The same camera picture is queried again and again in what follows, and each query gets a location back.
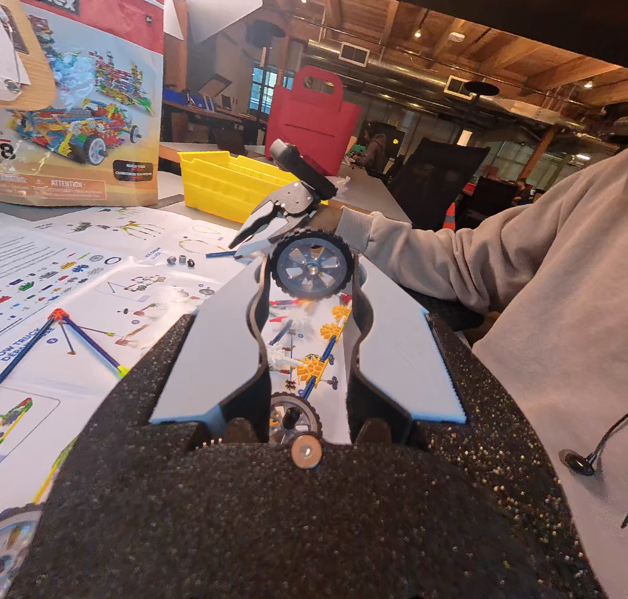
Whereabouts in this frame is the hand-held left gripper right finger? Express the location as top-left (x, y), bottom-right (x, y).
top-left (348, 256), bottom-right (468, 445)

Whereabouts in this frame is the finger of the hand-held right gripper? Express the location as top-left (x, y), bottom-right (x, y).
top-left (228, 193), bottom-right (296, 250)
top-left (235, 211), bottom-right (321, 259)

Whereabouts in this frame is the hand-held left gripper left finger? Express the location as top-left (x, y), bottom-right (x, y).
top-left (149, 259), bottom-right (272, 443)

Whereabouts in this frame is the yellow plastic bin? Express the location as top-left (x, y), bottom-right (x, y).
top-left (179, 150), bottom-right (297, 225)

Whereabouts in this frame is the colourful construction toy model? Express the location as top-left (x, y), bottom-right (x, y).
top-left (268, 293), bottom-right (356, 408)

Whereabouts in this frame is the grey desk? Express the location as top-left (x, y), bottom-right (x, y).
top-left (0, 168), bottom-right (628, 599)

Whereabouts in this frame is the red bag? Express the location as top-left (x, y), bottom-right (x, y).
top-left (264, 66), bottom-right (363, 177)

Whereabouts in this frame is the beige table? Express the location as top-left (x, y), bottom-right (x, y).
top-left (159, 142), bottom-right (411, 225)

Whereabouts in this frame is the printed instruction sheet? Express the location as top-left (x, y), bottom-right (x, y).
top-left (0, 205), bottom-right (280, 521)

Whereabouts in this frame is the blue rod V-shaped assembly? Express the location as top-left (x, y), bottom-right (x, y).
top-left (0, 307), bottom-right (131, 385)

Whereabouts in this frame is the white light panel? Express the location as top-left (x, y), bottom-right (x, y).
top-left (157, 0), bottom-right (265, 46)

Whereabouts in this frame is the cardboard toy box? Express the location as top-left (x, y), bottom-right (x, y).
top-left (0, 0), bottom-right (166, 208)

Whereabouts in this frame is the printed instruction board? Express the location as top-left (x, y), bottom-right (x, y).
top-left (0, 1), bottom-right (59, 112)

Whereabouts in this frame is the black cord with round end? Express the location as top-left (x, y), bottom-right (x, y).
top-left (559, 413), bottom-right (628, 478)

